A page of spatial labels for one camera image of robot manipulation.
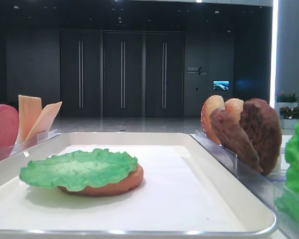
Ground brown meat patty near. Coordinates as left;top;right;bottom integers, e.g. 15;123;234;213
210;108;263;173

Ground brown meat patty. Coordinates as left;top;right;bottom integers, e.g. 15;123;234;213
210;108;263;173
239;98;282;175

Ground green lettuce leaf on tray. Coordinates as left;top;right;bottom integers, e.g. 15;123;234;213
19;148;138;192

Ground orange cheese slice right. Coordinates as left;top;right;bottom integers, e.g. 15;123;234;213
25;102;62;140

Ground orange cheese slice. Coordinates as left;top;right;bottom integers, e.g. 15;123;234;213
25;102;62;140
18;95;42;142

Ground brown meat patty far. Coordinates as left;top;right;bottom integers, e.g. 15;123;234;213
239;98;282;175

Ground orange cheese slice left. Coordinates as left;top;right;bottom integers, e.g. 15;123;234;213
18;95;42;142

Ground red tomato slice in holder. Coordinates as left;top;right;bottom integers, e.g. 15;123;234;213
0;104;19;148

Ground green lettuce leaf in holder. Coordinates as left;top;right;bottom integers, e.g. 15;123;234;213
276;120;299;223

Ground bottom bun on tray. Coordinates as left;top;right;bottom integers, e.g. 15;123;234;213
58;164;144;197

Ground dark triple door cabinet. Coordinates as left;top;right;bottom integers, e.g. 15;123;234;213
60;30;184;117

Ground sesame bun top left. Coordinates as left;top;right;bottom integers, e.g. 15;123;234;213
201;95;225;145

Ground sesame bun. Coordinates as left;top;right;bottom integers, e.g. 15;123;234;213
201;95;225;145
225;98;244;123

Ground white rectangular tray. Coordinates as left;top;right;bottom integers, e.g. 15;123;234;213
0;132;277;239

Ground sesame bun top right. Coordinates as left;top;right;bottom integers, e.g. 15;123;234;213
225;98;244;123

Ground flower planter boxes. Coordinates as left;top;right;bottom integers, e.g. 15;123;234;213
275;91;299;129

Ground small wall screen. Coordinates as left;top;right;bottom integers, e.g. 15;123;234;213
213;81;229;91

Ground clear acrylic rail right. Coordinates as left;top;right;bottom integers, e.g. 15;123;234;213
194;130;299;239

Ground clear acrylic rail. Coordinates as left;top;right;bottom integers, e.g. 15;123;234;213
0;129;60;161
194;130;299;239

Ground clear acrylic rail left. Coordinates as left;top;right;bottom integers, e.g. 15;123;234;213
0;129;60;161

